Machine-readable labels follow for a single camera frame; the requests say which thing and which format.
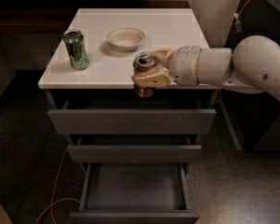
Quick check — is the grey middle drawer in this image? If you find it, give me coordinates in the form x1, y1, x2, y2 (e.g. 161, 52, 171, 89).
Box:
67, 134, 202, 163

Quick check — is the grey drawer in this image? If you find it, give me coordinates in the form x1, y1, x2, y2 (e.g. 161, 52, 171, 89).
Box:
70, 163, 199, 224
49, 94, 216, 134
67, 134, 202, 163

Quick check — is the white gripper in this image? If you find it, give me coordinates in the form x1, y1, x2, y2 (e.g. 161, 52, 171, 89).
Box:
132, 46, 202, 88

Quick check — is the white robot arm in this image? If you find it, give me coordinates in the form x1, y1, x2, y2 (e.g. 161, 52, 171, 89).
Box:
132, 35, 280, 102

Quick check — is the orange floor cable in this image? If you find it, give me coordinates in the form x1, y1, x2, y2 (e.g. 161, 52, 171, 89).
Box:
35, 147, 86, 224

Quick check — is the orange drink can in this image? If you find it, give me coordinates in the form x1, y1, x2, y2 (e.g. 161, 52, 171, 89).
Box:
133, 52, 157, 98

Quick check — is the grey bottom drawer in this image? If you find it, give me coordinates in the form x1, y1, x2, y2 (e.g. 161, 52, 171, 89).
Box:
70, 163, 199, 224

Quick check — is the green drink can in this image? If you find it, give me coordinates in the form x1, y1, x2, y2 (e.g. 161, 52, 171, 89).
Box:
63, 29, 90, 70

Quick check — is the orange cable with plug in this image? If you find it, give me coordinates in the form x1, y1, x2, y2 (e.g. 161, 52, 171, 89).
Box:
233, 0, 280, 33

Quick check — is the white paper bowl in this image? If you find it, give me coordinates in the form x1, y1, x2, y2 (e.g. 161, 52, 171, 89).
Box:
107, 28, 146, 51

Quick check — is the dark side cabinet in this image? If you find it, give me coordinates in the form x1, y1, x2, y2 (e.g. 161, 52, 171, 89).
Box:
222, 0, 280, 152

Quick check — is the grey top drawer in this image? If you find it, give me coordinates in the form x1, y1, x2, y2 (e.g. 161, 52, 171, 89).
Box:
49, 94, 216, 134

